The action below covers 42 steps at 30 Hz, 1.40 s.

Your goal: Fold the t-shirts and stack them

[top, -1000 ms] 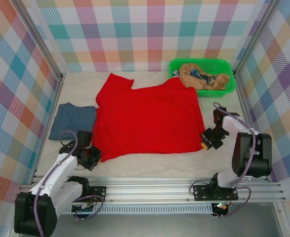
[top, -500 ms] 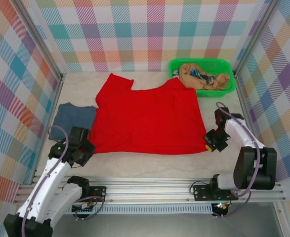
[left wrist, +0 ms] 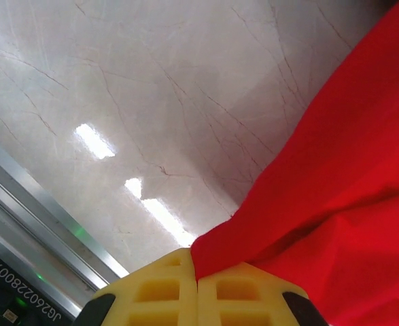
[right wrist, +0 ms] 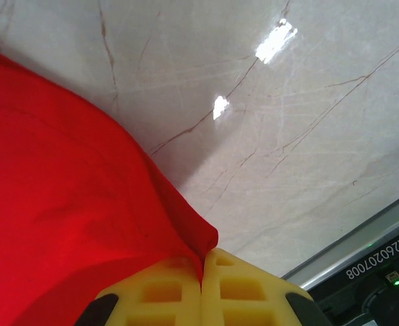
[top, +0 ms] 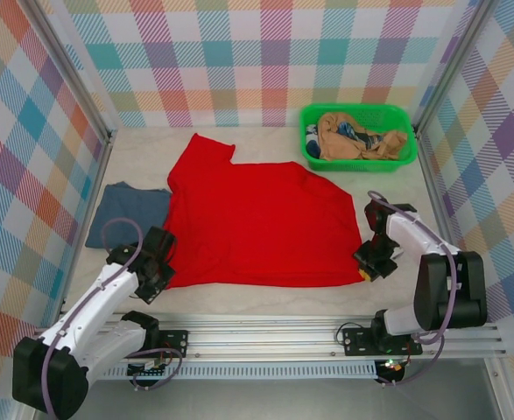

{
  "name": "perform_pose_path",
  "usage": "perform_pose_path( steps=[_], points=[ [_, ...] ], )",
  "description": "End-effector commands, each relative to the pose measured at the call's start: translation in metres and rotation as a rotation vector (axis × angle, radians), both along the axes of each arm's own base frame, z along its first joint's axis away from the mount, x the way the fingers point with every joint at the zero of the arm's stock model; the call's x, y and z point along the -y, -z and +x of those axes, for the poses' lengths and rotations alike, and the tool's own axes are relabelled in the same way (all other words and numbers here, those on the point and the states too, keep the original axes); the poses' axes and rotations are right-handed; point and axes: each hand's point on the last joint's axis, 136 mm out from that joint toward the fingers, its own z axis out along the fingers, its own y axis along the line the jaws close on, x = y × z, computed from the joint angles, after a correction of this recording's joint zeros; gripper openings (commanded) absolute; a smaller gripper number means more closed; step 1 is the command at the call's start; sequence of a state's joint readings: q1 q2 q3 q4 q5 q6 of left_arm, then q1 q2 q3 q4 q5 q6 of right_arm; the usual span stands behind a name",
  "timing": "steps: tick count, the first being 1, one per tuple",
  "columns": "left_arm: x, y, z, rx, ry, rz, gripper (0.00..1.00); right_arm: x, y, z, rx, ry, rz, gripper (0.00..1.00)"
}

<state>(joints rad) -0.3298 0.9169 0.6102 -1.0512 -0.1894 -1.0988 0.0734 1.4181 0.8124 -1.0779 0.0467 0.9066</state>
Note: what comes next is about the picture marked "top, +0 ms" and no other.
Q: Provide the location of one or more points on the small circuit board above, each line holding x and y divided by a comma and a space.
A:
392, 371
149, 367

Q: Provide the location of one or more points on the tan t-shirt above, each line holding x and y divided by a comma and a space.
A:
340, 146

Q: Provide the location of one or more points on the folded blue t-shirt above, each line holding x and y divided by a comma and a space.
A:
125, 210

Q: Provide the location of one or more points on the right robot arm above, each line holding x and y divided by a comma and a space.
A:
453, 302

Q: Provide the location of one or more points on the red t-shirt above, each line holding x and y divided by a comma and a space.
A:
261, 219

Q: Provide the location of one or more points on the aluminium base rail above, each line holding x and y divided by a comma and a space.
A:
261, 337

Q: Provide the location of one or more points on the green plastic basket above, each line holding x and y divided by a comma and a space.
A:
357, 166

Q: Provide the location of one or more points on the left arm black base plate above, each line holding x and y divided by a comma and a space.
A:
173, 341

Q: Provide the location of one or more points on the aluminium frame post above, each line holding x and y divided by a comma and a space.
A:
453, 65
70, 72

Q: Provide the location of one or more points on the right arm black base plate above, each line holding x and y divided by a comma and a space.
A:
357, 341

